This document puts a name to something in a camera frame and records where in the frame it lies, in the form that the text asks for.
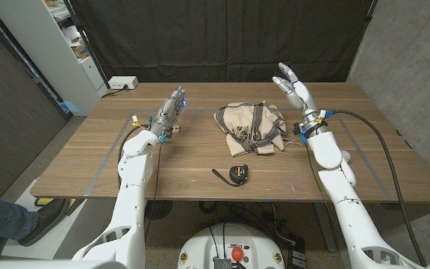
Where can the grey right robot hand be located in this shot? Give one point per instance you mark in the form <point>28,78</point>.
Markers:
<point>302,97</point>

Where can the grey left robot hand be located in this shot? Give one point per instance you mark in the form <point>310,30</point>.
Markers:
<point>168,114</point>

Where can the beige scarf with black stripes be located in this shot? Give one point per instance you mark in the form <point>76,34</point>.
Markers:
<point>248,123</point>

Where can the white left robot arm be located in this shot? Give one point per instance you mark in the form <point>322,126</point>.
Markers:
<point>133,194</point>

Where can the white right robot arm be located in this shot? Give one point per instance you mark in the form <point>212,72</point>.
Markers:
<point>349,209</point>

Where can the black tape measure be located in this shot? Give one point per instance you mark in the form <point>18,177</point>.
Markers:
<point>238,174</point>

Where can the small wooden block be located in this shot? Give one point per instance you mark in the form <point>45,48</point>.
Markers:
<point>177,129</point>

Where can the white power strip box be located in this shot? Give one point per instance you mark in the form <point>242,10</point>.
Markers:
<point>122,82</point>

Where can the black backdrop curtain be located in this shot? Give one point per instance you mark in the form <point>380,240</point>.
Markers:
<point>218,37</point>

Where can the round black grille disc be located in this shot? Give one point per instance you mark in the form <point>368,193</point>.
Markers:
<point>161,209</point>

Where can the black backdrop stand pole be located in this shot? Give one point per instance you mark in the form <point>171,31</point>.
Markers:
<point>88,46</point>
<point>370,15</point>

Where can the cardboard box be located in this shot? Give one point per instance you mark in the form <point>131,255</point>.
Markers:
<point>80,50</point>

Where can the grey table leg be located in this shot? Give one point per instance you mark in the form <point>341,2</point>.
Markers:
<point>325,228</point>

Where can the white robot torso base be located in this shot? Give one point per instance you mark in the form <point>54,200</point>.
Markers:
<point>200,246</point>

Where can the white shelf cabinet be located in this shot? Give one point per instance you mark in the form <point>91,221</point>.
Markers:
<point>39,45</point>

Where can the red emergency stop button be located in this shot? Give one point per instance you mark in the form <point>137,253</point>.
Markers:
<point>237,254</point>

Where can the white floor panel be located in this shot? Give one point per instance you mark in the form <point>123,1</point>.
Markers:
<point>62,231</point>

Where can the black floor power strip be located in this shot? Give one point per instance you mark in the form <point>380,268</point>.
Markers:
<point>297,259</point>

